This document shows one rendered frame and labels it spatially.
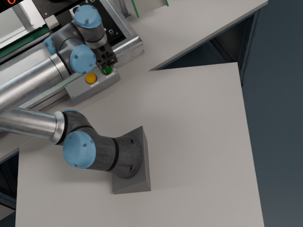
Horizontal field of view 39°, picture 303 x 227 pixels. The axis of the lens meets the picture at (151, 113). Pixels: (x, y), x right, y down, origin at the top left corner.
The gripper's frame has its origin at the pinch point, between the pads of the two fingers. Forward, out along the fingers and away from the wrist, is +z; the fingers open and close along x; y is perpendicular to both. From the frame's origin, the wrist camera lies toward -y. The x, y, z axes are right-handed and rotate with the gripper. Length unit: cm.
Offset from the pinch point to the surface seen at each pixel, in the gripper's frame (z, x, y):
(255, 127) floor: 101, 65, 30
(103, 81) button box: 5.1, -3.6, 3.5
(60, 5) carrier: 3.6, -1.6, -37.2
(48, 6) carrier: 3.6, -6.0, -40.0
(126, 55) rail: 8.6, 10.5, -3.5
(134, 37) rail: 4.6, 16.6, -6.6
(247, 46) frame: 50, 71, 3
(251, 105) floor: 101, 72, 17
